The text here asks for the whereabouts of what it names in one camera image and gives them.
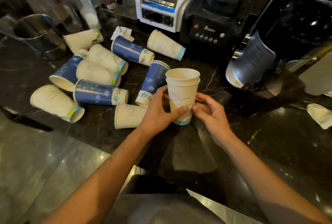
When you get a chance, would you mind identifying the stainless steel pail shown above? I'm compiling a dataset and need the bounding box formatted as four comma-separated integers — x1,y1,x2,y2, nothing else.
0,13,68,61

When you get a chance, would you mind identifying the black blender base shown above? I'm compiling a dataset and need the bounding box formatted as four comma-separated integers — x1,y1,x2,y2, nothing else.
181,3,249,58

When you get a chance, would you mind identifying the person's right hand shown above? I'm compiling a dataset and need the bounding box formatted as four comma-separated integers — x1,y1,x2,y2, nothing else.
192,92,235,149

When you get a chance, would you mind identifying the white blender base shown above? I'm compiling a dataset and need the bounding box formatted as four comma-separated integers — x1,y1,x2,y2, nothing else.
135,0,198,34

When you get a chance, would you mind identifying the person's white shirt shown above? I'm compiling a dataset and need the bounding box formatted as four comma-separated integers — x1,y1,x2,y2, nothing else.
105,192,226,224

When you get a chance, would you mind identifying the blue star-print paper cup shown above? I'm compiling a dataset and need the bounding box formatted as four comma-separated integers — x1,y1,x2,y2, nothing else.
73,80,129,106
135,60,171,107
111,35,155,66
49,49,89,92

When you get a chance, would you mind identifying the white paper bag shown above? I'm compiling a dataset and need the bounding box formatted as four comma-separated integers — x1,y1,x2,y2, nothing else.
285,50,332,97

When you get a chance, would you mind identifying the person's left hand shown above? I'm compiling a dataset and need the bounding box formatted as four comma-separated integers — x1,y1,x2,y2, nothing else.
137,85,191,138

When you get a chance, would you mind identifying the silver metal pitcher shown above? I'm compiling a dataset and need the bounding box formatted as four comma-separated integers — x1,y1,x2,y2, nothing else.
225,30,277,89

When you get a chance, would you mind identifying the person's left forearm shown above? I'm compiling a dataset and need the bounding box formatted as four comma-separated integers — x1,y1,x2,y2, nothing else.
43,126,152,224

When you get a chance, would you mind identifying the pile of white receipts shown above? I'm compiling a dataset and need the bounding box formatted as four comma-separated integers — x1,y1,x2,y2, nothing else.
111,26,135,43

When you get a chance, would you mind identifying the white printed paper cup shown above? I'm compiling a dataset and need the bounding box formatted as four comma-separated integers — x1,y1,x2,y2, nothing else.
63,28,104,55
76,59,122,88
87,44,129,76
114,102,149,130
147,29,186,62
30,84,85,124

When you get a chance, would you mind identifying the person's right forearm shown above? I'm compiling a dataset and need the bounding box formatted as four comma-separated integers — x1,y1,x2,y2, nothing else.
222,133,332,224

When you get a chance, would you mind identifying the black machine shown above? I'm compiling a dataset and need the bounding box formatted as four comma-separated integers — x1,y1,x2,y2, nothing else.
243,0,332,97

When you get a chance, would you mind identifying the white cloth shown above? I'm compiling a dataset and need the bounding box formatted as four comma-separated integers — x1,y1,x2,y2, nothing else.
306,104,332,130

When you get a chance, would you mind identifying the black marble countertop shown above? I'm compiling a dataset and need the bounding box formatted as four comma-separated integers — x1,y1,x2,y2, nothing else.
0,8,332,222

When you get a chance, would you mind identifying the stack of white paper cups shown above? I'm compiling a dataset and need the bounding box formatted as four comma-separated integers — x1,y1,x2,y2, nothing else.
165,68,201,126

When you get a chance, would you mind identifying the narrow steel tray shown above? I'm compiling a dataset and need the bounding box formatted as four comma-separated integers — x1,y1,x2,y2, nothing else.
100,6,138,20

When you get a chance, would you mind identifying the clear plastic measuring jug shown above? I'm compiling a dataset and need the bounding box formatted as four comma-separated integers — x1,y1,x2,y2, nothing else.
34,0,83,34

